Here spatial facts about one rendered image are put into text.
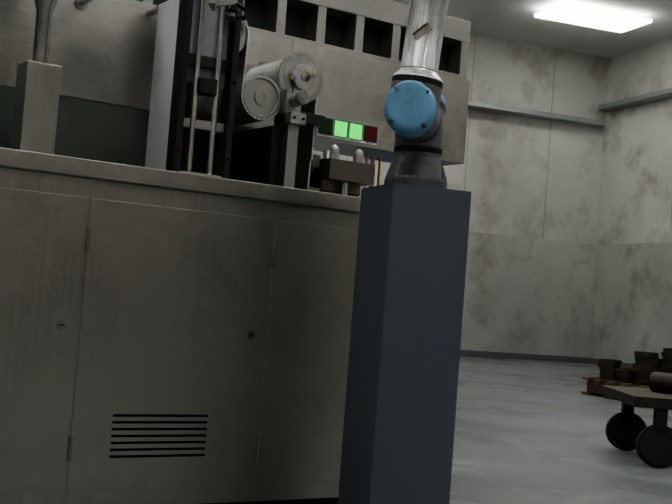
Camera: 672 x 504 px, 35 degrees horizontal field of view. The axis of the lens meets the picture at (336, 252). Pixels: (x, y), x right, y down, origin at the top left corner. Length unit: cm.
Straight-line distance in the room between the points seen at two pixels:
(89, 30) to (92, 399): 116
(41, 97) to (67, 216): 45
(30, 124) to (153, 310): 60
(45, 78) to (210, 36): 44
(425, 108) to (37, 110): 103
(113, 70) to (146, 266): 83
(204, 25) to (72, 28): 47
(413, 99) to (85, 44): 116
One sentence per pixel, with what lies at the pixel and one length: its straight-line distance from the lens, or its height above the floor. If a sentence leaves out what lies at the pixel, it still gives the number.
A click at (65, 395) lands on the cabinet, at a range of 255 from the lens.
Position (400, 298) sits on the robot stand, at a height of 64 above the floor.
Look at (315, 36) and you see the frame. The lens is 360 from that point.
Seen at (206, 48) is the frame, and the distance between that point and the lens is 290.
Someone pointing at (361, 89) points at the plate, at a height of 133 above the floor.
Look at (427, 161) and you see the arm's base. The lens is 254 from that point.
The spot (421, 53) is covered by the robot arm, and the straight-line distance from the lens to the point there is 246.
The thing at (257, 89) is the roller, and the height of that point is 119.
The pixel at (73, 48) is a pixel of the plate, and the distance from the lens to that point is 321.
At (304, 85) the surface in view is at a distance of 312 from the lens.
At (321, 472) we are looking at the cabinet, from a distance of 290.
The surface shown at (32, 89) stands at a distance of 288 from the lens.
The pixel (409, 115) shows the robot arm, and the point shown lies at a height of 104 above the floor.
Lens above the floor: 63
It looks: 2 degrees up
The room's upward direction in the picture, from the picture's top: 4 degrees clockwise
